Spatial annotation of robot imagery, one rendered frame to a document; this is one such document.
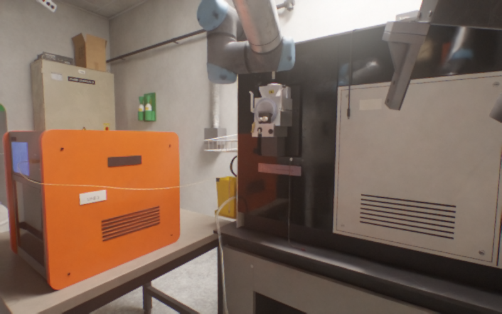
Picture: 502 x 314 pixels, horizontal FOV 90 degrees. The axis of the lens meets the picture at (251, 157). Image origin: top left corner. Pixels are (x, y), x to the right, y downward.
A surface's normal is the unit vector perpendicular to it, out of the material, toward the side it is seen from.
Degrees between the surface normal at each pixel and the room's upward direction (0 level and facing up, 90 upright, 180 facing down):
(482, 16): 113
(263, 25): 146
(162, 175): 90
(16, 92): 90
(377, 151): 90
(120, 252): 90
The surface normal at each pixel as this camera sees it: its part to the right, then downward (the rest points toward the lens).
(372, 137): -0.57, 0.06
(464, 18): -0.19, 0.47
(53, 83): 0.83, 0.05
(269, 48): 0.29, 0.87
